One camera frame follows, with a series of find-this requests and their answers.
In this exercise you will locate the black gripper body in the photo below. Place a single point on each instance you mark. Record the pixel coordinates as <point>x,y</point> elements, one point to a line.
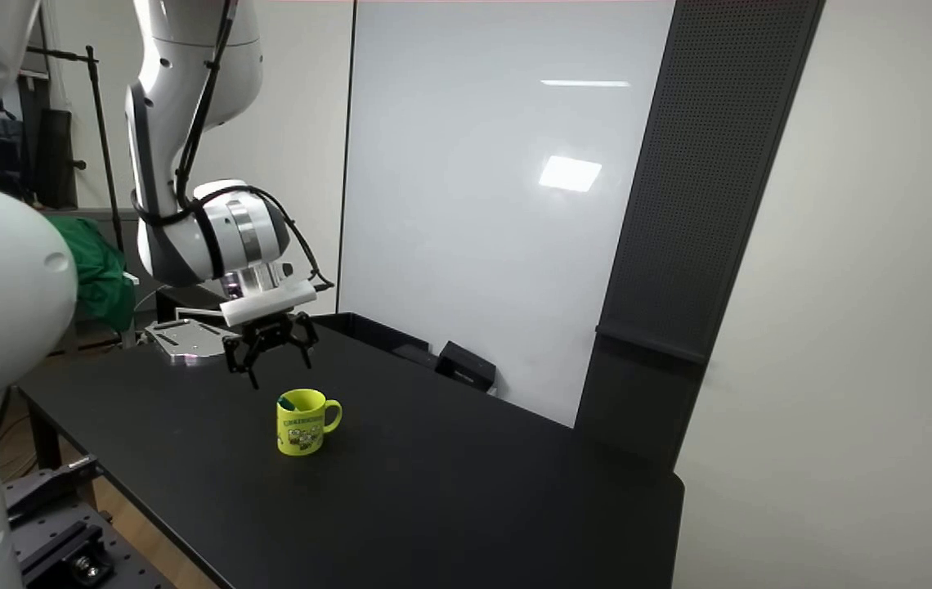
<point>269,331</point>

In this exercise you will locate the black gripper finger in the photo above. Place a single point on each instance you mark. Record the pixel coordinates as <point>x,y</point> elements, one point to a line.
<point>244,356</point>
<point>305,341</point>

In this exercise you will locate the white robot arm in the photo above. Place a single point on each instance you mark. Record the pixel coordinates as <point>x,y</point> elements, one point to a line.
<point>2,294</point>

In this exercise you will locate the yellow-green mug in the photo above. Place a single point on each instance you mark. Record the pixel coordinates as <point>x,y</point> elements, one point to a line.
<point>294,431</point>

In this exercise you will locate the small black box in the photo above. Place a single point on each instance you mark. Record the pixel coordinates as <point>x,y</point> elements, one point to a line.
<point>464,365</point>

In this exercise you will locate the green cloth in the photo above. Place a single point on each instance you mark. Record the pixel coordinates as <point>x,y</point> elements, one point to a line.
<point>99,274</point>

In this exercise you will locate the large whiteboard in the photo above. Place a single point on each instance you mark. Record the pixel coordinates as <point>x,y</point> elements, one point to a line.
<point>484,216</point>

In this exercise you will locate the black stand pole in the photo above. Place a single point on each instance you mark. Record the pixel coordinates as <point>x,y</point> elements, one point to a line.
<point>106,151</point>

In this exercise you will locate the black perforated breadboard table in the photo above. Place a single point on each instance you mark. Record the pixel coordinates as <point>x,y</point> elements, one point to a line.
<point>43,551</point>

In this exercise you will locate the black vertical wall panel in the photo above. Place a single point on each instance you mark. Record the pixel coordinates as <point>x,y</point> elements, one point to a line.
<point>694,216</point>

